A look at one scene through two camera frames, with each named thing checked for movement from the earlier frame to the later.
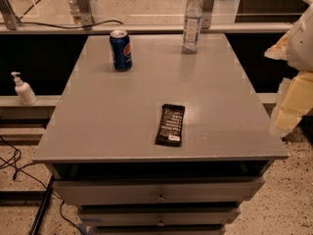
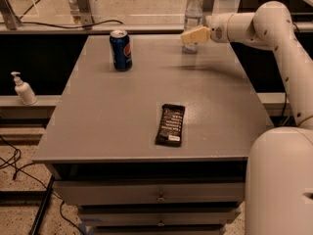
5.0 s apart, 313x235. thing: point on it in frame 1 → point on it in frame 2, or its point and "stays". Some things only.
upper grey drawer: (157, 190) stays
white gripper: (302, 46) → (217, 29)
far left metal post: (10, 18) stays
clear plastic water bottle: (193, 23) stays
